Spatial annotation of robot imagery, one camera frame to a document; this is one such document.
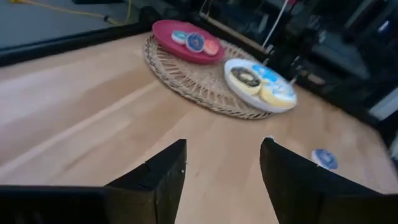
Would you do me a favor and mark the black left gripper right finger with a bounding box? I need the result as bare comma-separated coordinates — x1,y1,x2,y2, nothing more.
260,138,398,224

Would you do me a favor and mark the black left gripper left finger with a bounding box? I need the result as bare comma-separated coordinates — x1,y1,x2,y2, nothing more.
0,139,187,224

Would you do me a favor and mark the large white green iced donut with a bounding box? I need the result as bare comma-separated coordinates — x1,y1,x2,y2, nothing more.
260,79,297,109

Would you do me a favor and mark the large turquoise iced donut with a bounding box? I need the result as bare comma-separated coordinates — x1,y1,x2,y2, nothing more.
251,63,282,85

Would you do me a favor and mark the large chocolate iced donut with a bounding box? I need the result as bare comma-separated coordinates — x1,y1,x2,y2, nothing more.
230,66,262,96

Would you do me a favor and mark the small dark blue donut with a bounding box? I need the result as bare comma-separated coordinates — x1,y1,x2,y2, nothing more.
311,148,339,170
185,32,206,54

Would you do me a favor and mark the small pink donut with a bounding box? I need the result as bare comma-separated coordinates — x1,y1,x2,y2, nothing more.
203,39,220,57

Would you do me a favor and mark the white plate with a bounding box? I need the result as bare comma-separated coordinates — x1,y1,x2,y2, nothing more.
223,58,299,114

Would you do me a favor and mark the red plate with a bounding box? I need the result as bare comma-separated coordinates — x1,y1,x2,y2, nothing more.
151,19,225,65

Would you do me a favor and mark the yellow cable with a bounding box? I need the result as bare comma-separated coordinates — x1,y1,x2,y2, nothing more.
9,0,133,26

